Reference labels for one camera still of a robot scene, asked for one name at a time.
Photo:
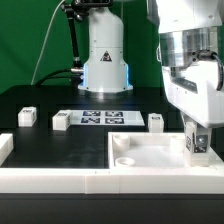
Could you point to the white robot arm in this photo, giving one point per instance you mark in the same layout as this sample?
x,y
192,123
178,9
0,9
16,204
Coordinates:
x,y
189,52

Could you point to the white marker sheet with tags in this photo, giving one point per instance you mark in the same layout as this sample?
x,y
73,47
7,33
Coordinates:
x,y
106,118

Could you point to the white square tabletop tray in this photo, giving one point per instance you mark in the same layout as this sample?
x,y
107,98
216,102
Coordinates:
x,y
153,150

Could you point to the white U-shaped fence wall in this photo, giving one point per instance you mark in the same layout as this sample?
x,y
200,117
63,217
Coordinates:
x,y
188,180

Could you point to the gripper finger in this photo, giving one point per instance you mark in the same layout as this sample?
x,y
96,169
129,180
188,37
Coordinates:
x,y
187,121

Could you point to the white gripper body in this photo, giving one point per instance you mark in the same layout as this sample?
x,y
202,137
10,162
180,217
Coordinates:
x,y
193,92

